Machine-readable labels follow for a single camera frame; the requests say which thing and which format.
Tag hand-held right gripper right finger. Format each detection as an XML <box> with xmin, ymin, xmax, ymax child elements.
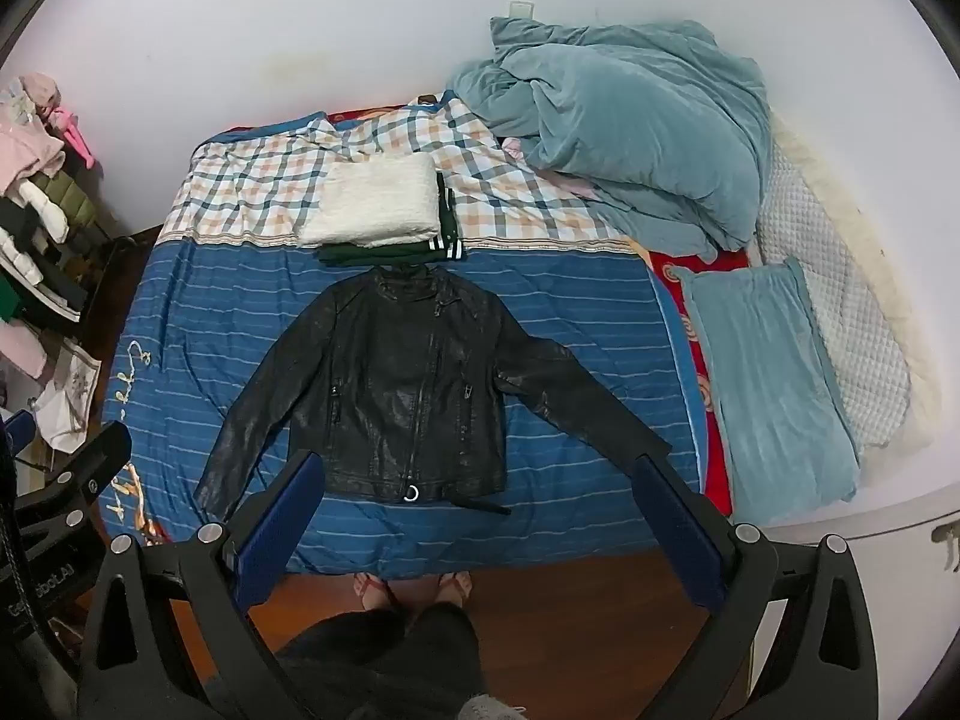
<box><xmin>632</xmin><ymin>454</ymin><xmax>878</xmax><ymax>720</ymax></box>

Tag pink clothes hanger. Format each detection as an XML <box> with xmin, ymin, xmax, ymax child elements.
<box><xmin>43</xmin><ymin>106</ymin><xmax>97</xmax><ymax>168</ymax></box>

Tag teal pillow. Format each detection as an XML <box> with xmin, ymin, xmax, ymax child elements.
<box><xmin>679</xmin><ymin>259</ymin><xmax>860</xmax><ymax>526</ymax></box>

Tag folded green garment white stripes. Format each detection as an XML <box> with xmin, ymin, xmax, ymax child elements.
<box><xmin>315</xmin><ymin>172</ymin><xmax>466</xmax><ymax>269</ymax></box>

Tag person's black trouser legs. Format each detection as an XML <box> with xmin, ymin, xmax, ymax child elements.
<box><xmin>274</xmin><ymin>604</ymin><xmax>481</xmax><ymax>720</ymax></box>

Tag teal plush blanket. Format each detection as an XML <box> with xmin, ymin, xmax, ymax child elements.
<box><xmin>446</xmin><ymin>16</ymin><xmax>773</xmax><ymax>263</ymax></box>

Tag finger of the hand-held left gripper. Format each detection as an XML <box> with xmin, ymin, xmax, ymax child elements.
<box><xmin>15</xmin><ymin>420</ymin><xmax>133</xmax><ymax>541</ymax></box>

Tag red patterned sheet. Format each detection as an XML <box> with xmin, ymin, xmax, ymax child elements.
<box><xmin>634</xmin><ymin>236</ymin><xmax>751</xmax><ymax>515</ymax></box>

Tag person's foot in sandal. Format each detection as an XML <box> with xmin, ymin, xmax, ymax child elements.
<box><xmin>352</xmin><ymin>571</ymin><xmax>398</xmax><ymax>611</ymax></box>
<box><xmin>431</xmin><ymin>570</ymin><xmax>473</xmax><ymax>608</ymax></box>

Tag folded white fleece garment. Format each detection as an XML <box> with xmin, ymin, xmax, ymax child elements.
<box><xmin>298</xmin><ymin>154</ymin><xmax>440</xmax><ymax>248</ymax></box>

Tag pile of hanging clothes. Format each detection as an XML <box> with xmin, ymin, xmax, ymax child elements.
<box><xmin>0</xmin><ymin>73</ymin><xmax>140</xmax><ymax>380</ymax></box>

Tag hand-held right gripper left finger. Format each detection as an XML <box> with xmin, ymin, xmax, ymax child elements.
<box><xmin>79</xmin><ymin>450</ymin><xmax>325</xmax><ymax>720</ymax></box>

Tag blue striped bed sheet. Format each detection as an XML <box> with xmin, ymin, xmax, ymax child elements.
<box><xmin>101</xmin><ymin>236</ymin><xmax>702</xmax><ymax>577</ymax></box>

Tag black leather jacket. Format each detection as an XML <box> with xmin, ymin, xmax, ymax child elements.
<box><xmin>193</xmin><ymin>264</ymin><xmax>672</xmax><ymax>517</ymax></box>

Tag plaid bed sheet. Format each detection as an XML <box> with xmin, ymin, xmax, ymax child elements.
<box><xmin>161</xmin><ymin>94</ymin><xmax>635</xmax><ymax>252</ymax></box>

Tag white quilted mattress pad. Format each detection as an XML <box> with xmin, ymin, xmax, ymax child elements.
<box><xmin>754</xmin><ymin>116</ymin><xmax>942</xmax><ymax>451</ymax></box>

